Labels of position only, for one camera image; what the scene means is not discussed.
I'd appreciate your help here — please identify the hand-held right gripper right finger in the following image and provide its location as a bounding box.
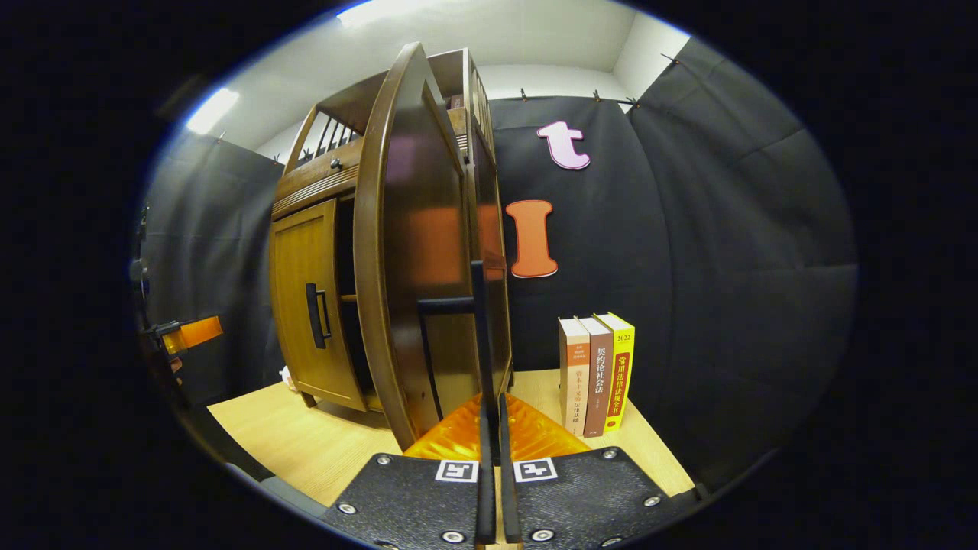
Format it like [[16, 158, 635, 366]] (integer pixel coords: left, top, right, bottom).
[[498, 393, 700, 550]]

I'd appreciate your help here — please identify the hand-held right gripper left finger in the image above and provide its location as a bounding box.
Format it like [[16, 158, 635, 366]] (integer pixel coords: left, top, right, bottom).
[[321, 393, 497, 550]]

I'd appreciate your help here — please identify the wooden cabinet door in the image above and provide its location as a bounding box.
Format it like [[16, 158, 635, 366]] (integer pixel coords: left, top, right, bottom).
[[269, 197, 368, 413], [353, 42, 514, 453]]

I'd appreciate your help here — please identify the wooden double-door shoe cabinet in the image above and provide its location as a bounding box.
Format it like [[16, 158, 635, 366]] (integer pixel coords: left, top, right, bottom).
[[269, 47, 513, 417]]

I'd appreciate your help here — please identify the beige book with orange band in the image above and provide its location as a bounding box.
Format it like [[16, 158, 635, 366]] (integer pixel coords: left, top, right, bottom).
[[559, 317, 591, 438]]

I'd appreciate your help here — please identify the brown book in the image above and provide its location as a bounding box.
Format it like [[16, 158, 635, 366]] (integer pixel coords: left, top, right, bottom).
[[577, 315, 614, 438]]

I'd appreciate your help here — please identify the yellow book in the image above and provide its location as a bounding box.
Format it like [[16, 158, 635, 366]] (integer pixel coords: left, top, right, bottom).
[[594, 312, 636, 433]]

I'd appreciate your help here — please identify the small ceiling light panel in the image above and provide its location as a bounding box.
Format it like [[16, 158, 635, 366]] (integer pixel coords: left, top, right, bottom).
[[186, 88, 240, 136]]

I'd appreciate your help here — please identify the wooden ribbed drawer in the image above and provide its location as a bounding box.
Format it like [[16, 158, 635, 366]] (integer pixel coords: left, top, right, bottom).
[[271, 137, 361, 222]]

